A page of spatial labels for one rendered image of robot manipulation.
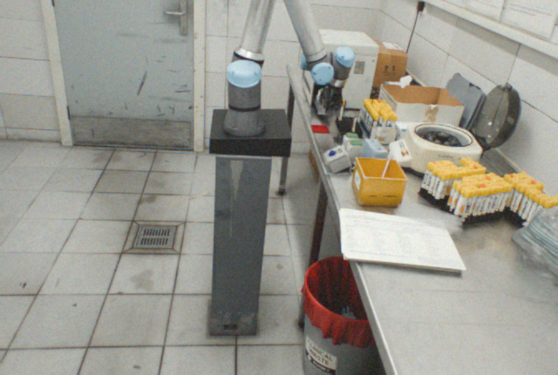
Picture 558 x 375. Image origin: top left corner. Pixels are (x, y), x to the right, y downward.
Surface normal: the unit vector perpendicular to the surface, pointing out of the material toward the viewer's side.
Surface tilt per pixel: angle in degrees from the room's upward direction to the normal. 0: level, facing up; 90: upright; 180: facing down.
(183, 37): 90
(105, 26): 90
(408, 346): 0
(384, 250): 0
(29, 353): 0
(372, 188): 90
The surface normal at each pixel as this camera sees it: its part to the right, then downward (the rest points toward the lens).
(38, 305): 0.09, -0.88
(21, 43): 0.08, 0.47
